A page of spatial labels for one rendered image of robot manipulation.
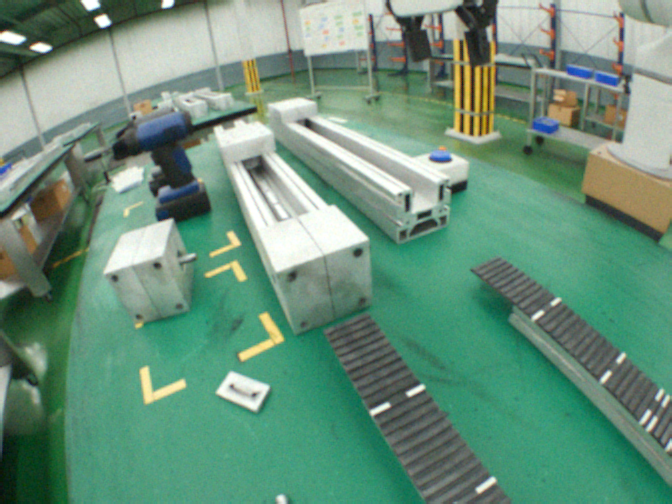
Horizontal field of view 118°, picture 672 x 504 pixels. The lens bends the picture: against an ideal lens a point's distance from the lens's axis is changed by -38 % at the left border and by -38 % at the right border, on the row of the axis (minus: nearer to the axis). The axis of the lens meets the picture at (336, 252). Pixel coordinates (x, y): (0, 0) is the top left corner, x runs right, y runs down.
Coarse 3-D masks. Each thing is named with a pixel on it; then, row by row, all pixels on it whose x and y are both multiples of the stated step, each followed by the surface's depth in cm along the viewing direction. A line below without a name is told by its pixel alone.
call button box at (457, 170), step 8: (416, 160) 60; (424, 160) 59; (432, 160) 57; (448, 160) 57; (456, 160) 57; (464, 160) 57; (432, 168) 56; (440, 168) 55; (448, 168) 55; (456, 168) 56; (464, 168) 57; (448, 176) 56; (456, 176) 57; (464, 176) 58; (456, 184) 58; (464, 184) 59; (456, 192) 59
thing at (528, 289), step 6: (528, 282) 33; (534, 282) 33; (516, 288) 33; (522, 288) 33; (528, 288) 33; (534, 288) 32; (540, 288) 32; (510, 294) 32; (516, 294) 32; (522, 294) 32; (528, 294) 32; (510, 300) 32; (516, 300) 31; (522, 300) 31
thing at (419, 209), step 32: (288, 128) 84; (320, 128) 82; (320, 160) 68; (352, 160) 55; (384, 160) 57; (352, 192) 58; (384, 192) 46; (416, 192) 51; (448, 192) 47; (384, 224) 50; (416, 224) 51
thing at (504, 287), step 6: (510, 276) 35; (516, 276) 34; (522, 276) 35; (528, 276) 34; (504, 282) 34; (510, 282) 34; (516, 282) 34; (522, 282) 34; (498, 288) 34; (504, 288) 33; (510, 288) 33; (504, 294) 33
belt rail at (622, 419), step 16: (512, 320) 33; (528, 320) 30; (528, 336) 31; (544, 336) 28; (544, 352) 29; (560, 352) 26; (560, 368) 27; (576, 368) 25; (576, 384) 25; (592, 384) 23; (592, 400) 23; (608, 400) 21; (608, 416) 21; (624, 416) 19; (624, 432) 19; (640, 432) 17; (640, 448) 17; (656, 448) 15; (656, 464) 15
